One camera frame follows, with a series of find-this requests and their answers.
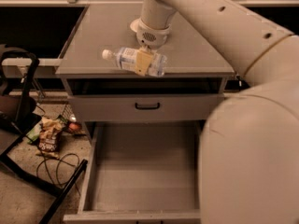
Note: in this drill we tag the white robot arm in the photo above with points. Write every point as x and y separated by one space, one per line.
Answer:
249 148

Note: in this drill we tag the grey drawer cabinet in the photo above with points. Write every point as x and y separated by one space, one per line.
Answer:
193 66

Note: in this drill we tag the black metal chair frame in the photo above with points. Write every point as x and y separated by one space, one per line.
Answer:
17 120

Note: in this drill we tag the green snack bag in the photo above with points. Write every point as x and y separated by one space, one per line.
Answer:
33 135

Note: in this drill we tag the brown chip bag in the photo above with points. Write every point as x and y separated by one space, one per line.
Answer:
49 138

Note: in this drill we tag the open grey middle drawer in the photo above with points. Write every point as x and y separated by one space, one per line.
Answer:
141 173

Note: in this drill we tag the black drawer handle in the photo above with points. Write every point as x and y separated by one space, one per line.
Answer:
147 106

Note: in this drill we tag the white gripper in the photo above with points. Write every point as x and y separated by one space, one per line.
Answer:
149 37

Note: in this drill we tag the red apple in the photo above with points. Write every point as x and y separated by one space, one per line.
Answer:
74 127

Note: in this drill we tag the white paper bowl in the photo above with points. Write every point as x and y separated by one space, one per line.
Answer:
134 25

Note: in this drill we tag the closed grey top drawer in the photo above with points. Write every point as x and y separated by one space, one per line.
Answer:
121 108

